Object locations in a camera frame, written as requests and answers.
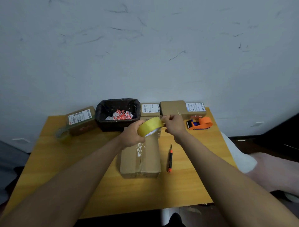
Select person's right forearm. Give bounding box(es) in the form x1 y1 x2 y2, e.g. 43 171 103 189
174 131 299 227

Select white shorts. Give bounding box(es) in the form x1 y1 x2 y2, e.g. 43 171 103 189
221 131 258 174

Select wide labelled cardboard box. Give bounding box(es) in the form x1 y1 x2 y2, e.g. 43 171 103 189
159 101 207 120

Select long taped cardboard box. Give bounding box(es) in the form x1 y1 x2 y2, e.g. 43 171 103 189
120 117 162 179

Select yellow tape roll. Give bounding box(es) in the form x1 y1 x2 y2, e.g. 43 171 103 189
137 116 164 138

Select person's left forearm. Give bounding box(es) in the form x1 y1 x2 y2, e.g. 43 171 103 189
0 136 125 227

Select person's bare leg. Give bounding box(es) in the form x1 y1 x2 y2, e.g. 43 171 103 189
247 152 299 196

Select orange black utility knife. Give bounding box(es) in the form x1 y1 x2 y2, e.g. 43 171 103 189
167 144 173 173

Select black lined waste bin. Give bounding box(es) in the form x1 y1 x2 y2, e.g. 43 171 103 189
95 98 141 132

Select clear tape roll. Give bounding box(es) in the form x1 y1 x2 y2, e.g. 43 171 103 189
55 126 72 143

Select person's left hand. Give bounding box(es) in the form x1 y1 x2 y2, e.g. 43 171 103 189
119 120 146 150

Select person's right hand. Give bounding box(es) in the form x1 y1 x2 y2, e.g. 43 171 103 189
161 114 187 141

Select small labelled cardboard box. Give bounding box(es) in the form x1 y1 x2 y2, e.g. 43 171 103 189
140 103 161 117

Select tilted labelled cardboard box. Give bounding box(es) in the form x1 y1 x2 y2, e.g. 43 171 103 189
66 106 98 136

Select red white paper scraps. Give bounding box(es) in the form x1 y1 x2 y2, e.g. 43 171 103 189
105 109 133 121

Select orange tape dispenser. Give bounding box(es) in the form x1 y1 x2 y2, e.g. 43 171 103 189
186 117 214 130

